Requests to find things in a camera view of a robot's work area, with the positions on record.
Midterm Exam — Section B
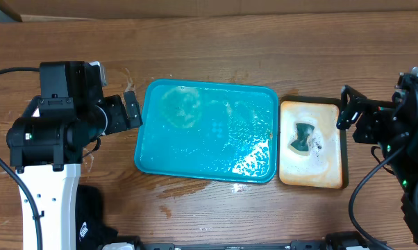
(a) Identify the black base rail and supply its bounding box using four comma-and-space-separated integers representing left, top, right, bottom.
97, 231, 389, 250

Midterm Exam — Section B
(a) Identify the green yellow sponge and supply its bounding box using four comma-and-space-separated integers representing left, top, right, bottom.
288, 123, 315, 156

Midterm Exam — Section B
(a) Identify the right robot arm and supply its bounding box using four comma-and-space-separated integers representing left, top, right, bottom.
336, 67, 418, 249

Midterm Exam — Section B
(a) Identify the teal plastic tray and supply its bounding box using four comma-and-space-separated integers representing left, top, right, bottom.
134, 79, 279, 184

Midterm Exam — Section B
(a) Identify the black tray with soapy water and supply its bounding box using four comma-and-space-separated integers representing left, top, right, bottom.
278, 95, 349, 189

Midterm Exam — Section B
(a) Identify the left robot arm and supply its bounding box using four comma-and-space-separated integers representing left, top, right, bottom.
6, 61, 142, 249

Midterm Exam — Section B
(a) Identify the black knit cloth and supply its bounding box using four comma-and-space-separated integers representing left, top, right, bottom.
75, 185, 118, 250

